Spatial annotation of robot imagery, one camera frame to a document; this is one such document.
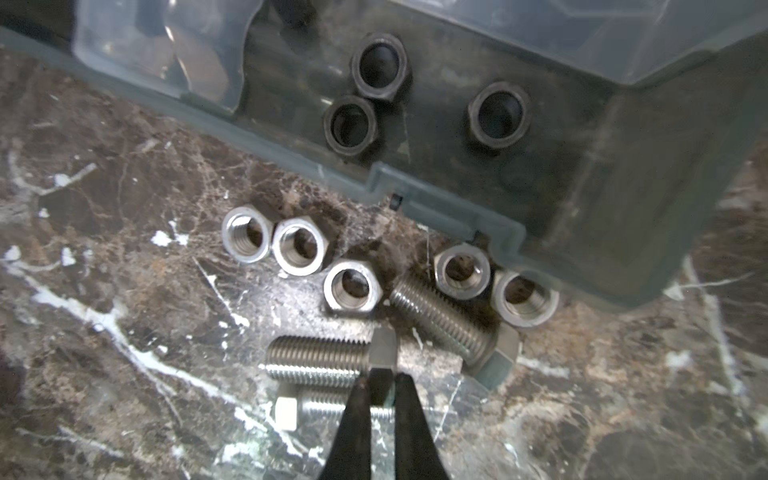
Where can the black hex nut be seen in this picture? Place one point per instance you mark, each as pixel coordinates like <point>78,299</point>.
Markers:
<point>350,126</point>
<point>380,67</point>
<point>499,116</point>

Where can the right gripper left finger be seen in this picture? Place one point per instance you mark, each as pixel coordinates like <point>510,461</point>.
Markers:
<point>350,454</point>

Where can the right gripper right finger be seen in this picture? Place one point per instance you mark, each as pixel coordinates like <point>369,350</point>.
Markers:
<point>416,456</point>

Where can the clear grey compartment organizer box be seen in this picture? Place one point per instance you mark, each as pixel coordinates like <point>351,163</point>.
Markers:
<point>642,111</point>

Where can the silver hex bolt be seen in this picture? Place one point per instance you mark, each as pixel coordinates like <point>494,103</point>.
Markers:
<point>489,352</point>
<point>333,362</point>
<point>296,403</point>

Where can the silver hex nut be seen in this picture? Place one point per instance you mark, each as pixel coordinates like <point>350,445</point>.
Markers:
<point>247,232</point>
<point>352,287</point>
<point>462,271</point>
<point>300,245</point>
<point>521,302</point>

